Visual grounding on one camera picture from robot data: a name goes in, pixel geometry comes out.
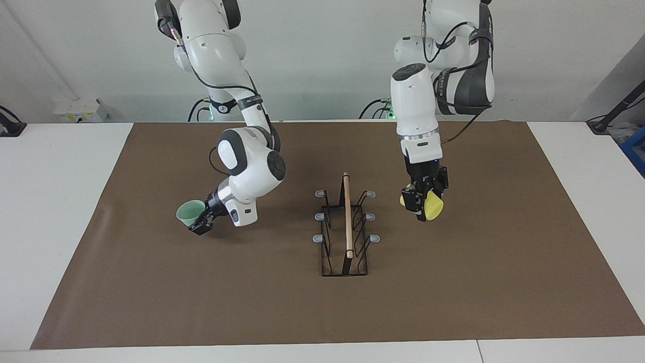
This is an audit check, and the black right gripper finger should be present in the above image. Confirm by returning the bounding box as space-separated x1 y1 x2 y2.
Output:
189 214 215 235

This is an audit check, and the pale green plastic cup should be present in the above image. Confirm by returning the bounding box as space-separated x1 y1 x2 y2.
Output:
176 200 208 227

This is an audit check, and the yellow plastic cup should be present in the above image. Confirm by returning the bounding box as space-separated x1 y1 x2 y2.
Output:
400 187 445 221

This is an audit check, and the brown table mat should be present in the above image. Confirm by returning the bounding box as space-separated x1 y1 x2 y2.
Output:
30 121 645 350

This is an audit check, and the clear plastic bag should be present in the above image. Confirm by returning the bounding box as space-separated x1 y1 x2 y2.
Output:
609 123 641 144

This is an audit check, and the black stand pole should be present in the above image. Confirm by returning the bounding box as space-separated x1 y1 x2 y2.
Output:
586 80 645 135

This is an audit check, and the blue plastic box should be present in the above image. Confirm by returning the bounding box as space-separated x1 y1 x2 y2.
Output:
619 126 645 178

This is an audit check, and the black table clamp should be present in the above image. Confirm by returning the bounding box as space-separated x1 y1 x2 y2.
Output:
0 106 27 138

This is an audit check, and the black wire cup rack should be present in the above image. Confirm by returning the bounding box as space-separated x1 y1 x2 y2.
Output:
313 172 380 277

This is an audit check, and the black base power cable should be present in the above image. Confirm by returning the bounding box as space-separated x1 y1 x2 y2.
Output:
187 97 212 123
359 98 390 120

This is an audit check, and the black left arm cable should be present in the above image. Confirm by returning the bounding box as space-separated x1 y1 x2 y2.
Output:
421 0 497 148

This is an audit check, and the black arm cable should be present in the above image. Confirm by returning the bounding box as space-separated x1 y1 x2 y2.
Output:
421 0 497 148
160 8 282 177

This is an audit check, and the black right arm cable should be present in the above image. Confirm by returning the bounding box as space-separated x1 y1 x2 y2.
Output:
160 8 282 177

